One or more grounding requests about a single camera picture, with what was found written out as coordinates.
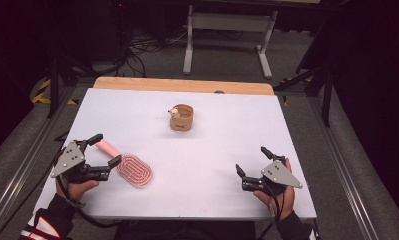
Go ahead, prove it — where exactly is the aluminium floor rail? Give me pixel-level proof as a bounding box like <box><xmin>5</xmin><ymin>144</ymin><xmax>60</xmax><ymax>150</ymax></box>
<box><xmin>0</xmin><ymin>85</ymin><xmax>75</xmax><ymax>240</ymax></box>
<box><xmin>306</xmin><ymin>95</ymin><xmax>382</xmax><ymax>240</ymax></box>

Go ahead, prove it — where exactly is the yellow black hazard tape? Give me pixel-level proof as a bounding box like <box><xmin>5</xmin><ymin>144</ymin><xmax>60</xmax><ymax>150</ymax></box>
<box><xmin>31</xmin><ymin>78</ymin><xmax>79</xmax><ymax>106</ymax></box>
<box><xmin>279</xmin><ymin>77</ymin><xmax>313</xmax><ymax>108</ymax></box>

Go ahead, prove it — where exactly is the grey metal frame desk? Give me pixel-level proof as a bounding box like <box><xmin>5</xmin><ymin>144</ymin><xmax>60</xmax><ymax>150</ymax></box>
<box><xmin>182</xmin><ymin>0</ymin><xmax>321</xmax><ymax>80</ymax></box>

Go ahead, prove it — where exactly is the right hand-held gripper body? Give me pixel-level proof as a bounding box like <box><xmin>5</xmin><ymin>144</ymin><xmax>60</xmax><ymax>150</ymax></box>
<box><xmin>241</xmin><ymin>159</ymin><xmax>304</xmax><ymax>198</ymax></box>

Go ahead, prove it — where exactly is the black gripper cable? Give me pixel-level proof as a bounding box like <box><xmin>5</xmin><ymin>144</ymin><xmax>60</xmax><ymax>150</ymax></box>
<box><xmin>265</xmin><ymin>184</ymin><xmax>286</xmax><ymax>224</ymax></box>
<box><xmin>55</xmin><ymin>174</ymin><xmax>125</xmax><ymax>230</ymax></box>

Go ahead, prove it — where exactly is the person's left hand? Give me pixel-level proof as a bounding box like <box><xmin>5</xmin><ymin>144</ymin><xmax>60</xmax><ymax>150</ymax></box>
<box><xmin>56</xmin><ymin>177</ymin><xmax>100</xmax><ymax>203</ymax></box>

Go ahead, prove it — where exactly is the black metal stand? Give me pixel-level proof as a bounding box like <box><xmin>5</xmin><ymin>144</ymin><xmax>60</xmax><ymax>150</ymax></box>
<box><xmin>273</xmin><ymin>0</ymin><xmax>335</xmax><ymax>128</ymax></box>
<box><xmin>46</xmin><ymin>0</ymin><xmax>95</xmax><ymax>120</ymax></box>

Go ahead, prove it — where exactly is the person's right hand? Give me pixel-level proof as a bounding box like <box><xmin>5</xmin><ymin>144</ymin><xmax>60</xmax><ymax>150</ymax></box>
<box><xmin>253</xmin><ymin>158</ymin><xmax>297</xmax><ymax>221</ymax></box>

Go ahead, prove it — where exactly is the tan holder with bear figure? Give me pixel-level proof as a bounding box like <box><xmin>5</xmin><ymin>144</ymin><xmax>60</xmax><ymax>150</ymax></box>
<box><xmin>168</xmin><ymin>103</ymin><xmax>195</xmax><ymax>132</ymax></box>

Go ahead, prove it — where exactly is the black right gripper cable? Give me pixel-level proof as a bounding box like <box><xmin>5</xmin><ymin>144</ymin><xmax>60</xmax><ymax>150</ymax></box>
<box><xmin>265</xmin><ymin>184</ymin><xmax>286</xmax><ymax>224</ymax></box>

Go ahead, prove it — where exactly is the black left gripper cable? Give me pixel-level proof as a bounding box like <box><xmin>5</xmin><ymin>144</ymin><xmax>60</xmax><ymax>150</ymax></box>
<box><xmin>55</xmin><ymin>174</ymin><xmax>125</xmax><ymax>230</ymax></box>

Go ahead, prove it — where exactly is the pink hairbrush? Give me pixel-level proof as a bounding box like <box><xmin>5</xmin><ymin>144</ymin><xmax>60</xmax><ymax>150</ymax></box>
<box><xmin>96</xmin><ymin>139</ymin><xmax>154</xmax><ymax>188</ymax></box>

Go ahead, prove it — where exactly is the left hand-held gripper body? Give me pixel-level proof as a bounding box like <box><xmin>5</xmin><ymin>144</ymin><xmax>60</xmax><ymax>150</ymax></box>
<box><xmin>50</xmin><ymin>140</ymin><xmax>111</xmax><ymax>184</ymax></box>

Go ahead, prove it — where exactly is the bundle of black floor cables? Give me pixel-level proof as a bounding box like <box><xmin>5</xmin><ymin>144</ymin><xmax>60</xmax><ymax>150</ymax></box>
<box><xmin>119</xmin><ymin>29</ymin><xmax>189</xmax><ymax>78</ymax></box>

